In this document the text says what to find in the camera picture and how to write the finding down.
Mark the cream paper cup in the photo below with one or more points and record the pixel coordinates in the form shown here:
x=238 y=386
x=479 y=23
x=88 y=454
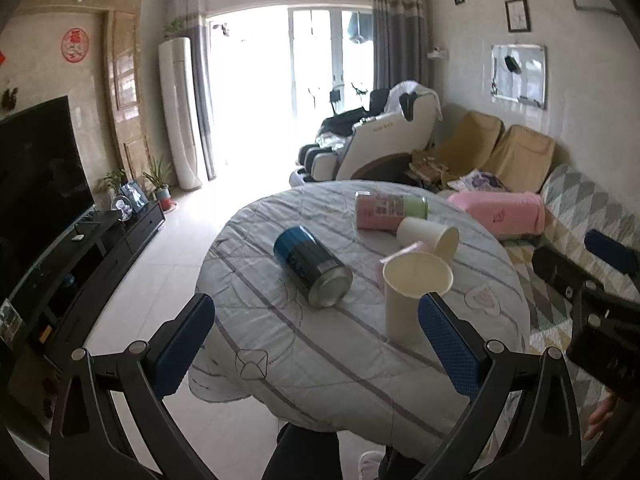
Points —
x=412 y=305

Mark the pink and green can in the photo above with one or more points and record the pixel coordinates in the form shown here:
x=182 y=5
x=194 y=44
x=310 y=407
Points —
x=387 y=210

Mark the white paper cup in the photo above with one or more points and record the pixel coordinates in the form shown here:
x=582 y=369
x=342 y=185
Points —
x=425 y=235

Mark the photo frame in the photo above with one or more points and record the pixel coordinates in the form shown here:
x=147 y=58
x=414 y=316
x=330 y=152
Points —
x=132 y=196

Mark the wall whiteboard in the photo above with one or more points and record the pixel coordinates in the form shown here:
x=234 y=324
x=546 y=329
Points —
x=520 y=75

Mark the white standing air conditioner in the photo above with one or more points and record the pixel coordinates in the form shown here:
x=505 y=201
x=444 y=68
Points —
x=181 y=110

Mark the glass ornament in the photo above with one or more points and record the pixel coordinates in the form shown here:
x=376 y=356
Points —
x=122 y=206

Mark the potted plant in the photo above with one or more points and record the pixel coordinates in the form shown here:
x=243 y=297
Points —
x=159 y=180
x=112 y=180

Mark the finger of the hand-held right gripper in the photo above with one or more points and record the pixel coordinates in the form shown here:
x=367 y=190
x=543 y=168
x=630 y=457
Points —
x=610 y=252
x=555 y=269

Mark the black television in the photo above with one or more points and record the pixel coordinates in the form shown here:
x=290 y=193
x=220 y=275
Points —
x=35 y=180

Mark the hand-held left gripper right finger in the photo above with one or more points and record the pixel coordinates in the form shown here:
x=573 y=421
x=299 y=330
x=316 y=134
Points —
x=450 y=350

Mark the person's leg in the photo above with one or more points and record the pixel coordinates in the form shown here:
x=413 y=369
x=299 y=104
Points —
x=300 y=455

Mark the white massage chair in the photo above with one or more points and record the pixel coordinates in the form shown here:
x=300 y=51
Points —
x=380 y=140

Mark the sofa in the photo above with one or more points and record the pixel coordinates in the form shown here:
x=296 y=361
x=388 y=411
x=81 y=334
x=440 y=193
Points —
x=575 y=210

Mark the diamond patterned sofa cover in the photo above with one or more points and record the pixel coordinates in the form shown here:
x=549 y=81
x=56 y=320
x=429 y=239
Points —
x=580 y=200

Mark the person's right hand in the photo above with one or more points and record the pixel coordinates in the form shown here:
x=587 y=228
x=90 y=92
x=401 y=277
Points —
x=599 y=420

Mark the grey curtain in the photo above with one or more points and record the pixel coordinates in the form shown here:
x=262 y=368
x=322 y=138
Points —
x=197 y=60
x=395 y=25

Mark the black tv stand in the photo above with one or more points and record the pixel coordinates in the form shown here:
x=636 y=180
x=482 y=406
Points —
x=115 y=232

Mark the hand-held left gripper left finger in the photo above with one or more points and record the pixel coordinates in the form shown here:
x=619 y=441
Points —
x=181 y=342

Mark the red round wall decoration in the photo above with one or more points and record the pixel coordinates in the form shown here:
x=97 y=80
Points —
x=75 y=45

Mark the beige sofa back cover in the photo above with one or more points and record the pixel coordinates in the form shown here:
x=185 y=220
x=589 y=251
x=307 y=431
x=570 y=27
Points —
x=525 y=157
x=472 y=135

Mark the pink folded blanket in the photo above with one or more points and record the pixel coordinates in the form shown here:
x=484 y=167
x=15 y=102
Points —
x=500 y=212

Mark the blue metal can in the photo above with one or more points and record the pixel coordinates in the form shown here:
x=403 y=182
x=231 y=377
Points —
x=310 y=262

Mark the white cloth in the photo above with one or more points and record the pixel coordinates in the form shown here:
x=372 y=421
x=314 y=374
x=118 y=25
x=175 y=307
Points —
x=407 y=92

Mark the round table with striped cloth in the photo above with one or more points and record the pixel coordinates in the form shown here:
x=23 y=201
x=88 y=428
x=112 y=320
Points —
x=300 y=350

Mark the pink slipper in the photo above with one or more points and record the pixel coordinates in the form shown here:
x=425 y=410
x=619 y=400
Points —
x=370 y=462

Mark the plant on air conditioner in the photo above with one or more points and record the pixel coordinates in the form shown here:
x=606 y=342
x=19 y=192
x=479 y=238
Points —
x=174 y=27

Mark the white wall shelf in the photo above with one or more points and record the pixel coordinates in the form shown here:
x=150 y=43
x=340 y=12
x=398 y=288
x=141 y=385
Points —
x=437 y=53

